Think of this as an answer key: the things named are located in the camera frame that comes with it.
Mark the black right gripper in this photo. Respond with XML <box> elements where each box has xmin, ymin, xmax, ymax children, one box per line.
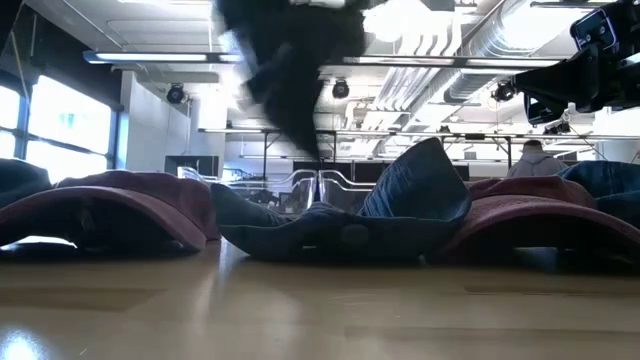
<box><xmin>512</xmin><ymin>0</ymin><xmax>640</xmax><ymax>126</ymax></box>

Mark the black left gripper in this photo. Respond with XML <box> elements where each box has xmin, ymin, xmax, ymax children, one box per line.
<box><xmin>213</xmin><ymin>0</ymin><xmax>369</xmax><ymax>161</ymax></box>

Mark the blue denim baseball cap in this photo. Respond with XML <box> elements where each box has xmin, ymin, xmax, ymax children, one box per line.
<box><xmin>556</xmin><ymin>160</ymin><xmax>640</xmax><ymax>229</ymax></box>
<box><xmin>209</xmin><ymin>136</ymin><xmax>473</xmax><ymax>262</ymax></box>

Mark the maroon baseball cap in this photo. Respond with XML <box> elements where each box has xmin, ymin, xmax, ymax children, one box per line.
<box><xmin>0</xmin><ymin>169</ymin><xmax>222</xmax><ymax>253</ymax></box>
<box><xmin>433</xmin><ymin>174</ymin><xmax>640</xmax><ymax>266</ymax></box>

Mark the dark washed denim cap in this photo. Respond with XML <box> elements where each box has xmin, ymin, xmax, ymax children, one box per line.
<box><xmin>0</xmin><ymin>158</ymin><xmax>53</xmax><ymax>210</ymax></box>

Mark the person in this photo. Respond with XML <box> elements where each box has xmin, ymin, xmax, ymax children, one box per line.
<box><xmin>506</xmin><ymin>139</ymin><xmax>570</xmax><ymax>179</ymax></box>

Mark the clear plastic bin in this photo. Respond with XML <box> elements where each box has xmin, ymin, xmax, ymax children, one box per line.
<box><xmin>318</xmin><ymin>169</ymin><xmax>386</xmax><ymax>215</ymax></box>
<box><xmin>177</xmin><ymin>166</ymin><xmax>320</xmax><ymax>217</ymax></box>

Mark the black background monitor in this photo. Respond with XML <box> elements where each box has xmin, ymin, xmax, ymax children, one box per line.
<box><xmin>164</xmin><ymin>155</ymin><xmax>220</xmax><ymax>177</ymax></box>

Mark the overhead light bar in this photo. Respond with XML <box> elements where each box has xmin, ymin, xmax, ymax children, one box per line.
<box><xmin>82</xmin><ymin>48</ymin><xmax>566</xmax><ymax>70</ymax></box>

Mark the large bright window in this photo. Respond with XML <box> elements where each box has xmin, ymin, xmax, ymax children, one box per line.
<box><xmin>0</xmin><ymin>74</ymin><xmax>121</xmax><ymax>184</ymax></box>

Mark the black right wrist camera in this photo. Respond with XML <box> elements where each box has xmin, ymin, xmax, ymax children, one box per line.
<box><xmin>569</xmin><ymin>6</ymin><xmax>620</xmax><ymax>52</ymax></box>

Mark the black background workstation frame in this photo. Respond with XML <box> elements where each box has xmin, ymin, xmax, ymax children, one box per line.
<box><xmin>198</xmin><ymin>127</ymin><xmax>640</xmax><ymax>166</ymax></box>

